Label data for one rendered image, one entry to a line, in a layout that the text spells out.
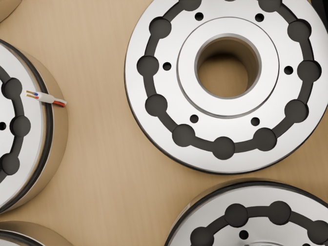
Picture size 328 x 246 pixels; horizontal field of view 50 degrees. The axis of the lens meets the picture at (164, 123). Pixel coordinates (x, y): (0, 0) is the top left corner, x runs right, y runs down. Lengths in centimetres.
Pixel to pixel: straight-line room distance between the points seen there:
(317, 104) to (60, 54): 15
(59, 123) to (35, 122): 2
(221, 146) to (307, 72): 5
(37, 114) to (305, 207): 14
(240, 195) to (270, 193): 1
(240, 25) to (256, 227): 10
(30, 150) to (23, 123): 2
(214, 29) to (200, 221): 9
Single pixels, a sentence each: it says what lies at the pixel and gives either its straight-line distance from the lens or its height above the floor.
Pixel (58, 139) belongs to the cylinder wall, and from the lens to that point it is 20.
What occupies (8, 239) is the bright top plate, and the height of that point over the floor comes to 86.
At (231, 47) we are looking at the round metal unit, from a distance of 19.
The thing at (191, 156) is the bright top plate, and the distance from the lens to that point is 17.
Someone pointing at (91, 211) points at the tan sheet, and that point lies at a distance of 22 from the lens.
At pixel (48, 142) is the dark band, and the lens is 19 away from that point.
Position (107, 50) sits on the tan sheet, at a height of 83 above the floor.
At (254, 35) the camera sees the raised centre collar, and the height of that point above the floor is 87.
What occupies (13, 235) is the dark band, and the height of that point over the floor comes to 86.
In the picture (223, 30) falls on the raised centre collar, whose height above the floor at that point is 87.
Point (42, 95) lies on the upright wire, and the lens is 18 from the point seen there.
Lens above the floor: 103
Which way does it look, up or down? 84 degrees down
